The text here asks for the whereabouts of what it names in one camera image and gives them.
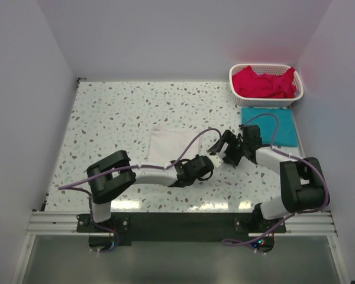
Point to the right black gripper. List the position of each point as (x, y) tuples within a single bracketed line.
[(230, 138)]

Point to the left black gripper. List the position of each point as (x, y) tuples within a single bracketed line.
[(192, 160)]

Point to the white t shirt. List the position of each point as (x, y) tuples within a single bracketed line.
[(167, 145)]

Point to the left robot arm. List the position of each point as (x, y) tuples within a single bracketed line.
[(111, 176)]

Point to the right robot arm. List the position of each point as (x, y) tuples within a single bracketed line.
[(302, 186)]

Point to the folded teal t shirt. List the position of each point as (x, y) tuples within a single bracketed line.
[(286, 132)]

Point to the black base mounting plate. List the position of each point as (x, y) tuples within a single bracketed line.
[(184, 227)]

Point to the white plastic laundry basket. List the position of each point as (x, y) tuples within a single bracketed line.
[(271, 69)]

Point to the red t shirt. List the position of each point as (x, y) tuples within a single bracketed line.
[(247, 83)]

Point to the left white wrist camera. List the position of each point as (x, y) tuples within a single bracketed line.
[(216, 161)]

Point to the aluminium frame rail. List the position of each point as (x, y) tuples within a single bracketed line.
[(65, 223)]

